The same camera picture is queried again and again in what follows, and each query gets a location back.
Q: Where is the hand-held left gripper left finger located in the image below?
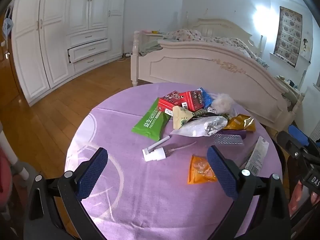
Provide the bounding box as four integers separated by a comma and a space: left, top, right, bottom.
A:
24, 147, 109, 240

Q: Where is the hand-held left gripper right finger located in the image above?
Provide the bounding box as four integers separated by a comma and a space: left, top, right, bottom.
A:
207, 145, 292, 240

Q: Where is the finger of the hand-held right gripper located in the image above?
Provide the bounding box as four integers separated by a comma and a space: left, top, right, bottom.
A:
276, 130, 310, 159
287, 124, 320, 150

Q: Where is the orange snack packet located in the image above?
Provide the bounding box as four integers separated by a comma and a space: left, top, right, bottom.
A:
187, 155, 218, 185

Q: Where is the white radiator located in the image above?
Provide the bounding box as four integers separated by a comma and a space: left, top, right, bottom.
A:
307, 85, 320, 140

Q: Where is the white printed wrapper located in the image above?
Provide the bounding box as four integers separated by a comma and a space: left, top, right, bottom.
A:
239, 136, 270, 176

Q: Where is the silver blister pack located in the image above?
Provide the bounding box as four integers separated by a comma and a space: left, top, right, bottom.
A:
214, 133, 244, 146

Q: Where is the cluttered bedside table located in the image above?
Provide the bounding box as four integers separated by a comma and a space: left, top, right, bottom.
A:
275, 75, 301, 98

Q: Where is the yellow wrapper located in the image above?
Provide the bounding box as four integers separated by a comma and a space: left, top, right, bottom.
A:
222, 114, 256, 133

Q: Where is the silver white crumpled bag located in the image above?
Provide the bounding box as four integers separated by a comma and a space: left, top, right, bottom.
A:
170, 116, 228, 137

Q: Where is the purple tablecloth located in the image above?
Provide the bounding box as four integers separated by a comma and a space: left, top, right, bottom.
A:
64, 82, 283, 240

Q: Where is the white pump dispenser head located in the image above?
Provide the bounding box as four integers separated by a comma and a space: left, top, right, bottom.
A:
142, 135, 198, 162

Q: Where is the dark green packet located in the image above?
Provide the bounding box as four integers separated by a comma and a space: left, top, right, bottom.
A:
191, 107, 215, 119

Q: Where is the beige triangular packet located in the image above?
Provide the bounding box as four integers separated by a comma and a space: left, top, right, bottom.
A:
172, 106, 193, 130

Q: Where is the white cotton wad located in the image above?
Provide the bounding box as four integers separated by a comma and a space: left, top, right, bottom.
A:
211, 93, 235, 114

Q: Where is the blue packet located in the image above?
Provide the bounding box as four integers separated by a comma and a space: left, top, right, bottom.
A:
197, 87, 213, 108

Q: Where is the red drink carton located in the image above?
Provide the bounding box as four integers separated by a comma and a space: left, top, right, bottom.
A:
158, 91, 182, 112
179, 90, 205, 112

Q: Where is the pink cloth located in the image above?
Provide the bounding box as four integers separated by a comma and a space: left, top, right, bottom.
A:
0, 150, 13, 207

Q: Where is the cream wooden bed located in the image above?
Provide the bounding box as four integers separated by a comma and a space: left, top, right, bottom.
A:
130, 17, 305, 133

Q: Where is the floral quilt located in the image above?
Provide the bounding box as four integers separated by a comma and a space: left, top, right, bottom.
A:
165, 29, 269, 68

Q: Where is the open white drawer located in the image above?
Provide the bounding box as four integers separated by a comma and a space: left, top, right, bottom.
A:
67, 39, 110, 63

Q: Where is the brown wooden door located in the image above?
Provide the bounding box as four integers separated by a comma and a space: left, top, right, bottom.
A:
0, 12, 23, 102

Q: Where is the white wardrobe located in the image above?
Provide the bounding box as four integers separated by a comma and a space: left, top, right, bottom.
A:
11, 0, 128, 107

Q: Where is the pale green blanket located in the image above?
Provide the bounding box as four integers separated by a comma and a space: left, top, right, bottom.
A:
139, 40, 163, 57

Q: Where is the white bedside shelf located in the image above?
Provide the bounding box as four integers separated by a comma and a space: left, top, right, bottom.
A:
142, 30, 165, 39

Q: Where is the blue face mask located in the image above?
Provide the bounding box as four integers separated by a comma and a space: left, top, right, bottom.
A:
2, 17, 14, 37

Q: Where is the white tube frame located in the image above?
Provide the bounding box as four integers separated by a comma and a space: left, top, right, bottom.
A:
0, 127, 29, 181

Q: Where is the small wall drawing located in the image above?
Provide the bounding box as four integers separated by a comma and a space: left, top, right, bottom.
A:
303, 39, 313, 61

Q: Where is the wall poster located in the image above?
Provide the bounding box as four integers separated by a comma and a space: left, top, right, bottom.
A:
272, 6, 303, 68

